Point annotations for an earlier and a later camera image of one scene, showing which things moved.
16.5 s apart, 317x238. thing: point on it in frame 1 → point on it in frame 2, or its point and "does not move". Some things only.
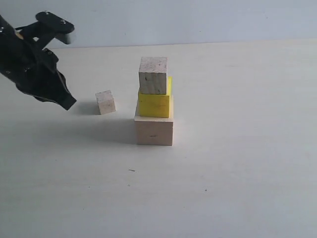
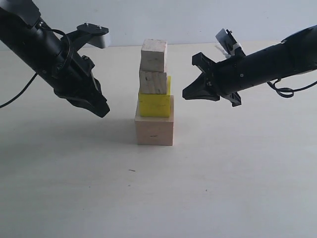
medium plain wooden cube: (152, 75) does not move
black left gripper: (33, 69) → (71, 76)
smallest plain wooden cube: (105, 102) → (153, 55)
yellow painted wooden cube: (155, 105) does not move
